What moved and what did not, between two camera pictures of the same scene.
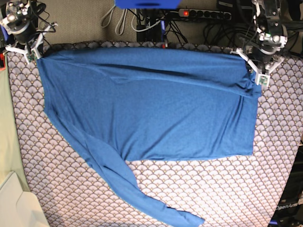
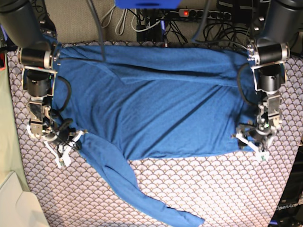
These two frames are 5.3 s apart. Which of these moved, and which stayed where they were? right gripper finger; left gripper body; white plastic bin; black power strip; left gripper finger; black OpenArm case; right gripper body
Moved: right gripper finger; left gripper body; right gripper body; left gripper finger
Stayed: black power strip; black OpenArm case; white plastic bin
